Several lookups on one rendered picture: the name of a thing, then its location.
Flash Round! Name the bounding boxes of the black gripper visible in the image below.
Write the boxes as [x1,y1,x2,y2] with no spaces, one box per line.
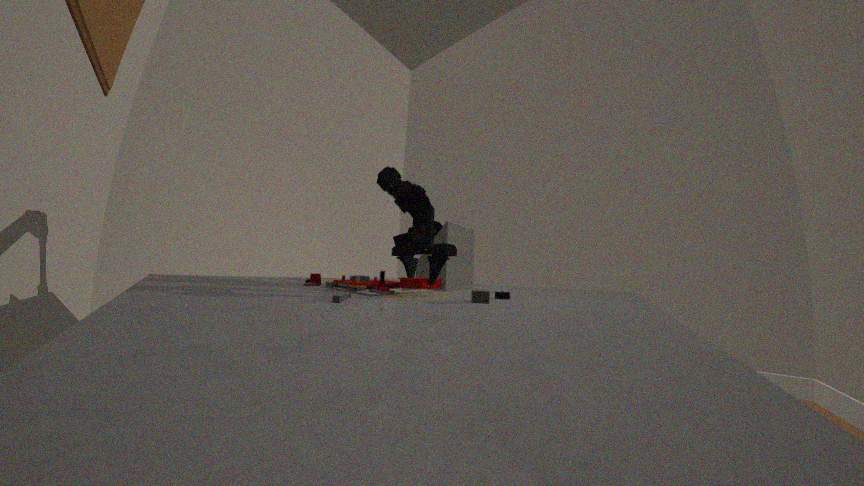
[391,223,457,285]

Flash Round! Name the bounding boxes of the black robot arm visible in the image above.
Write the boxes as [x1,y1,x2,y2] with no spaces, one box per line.
[377,167,443,249]

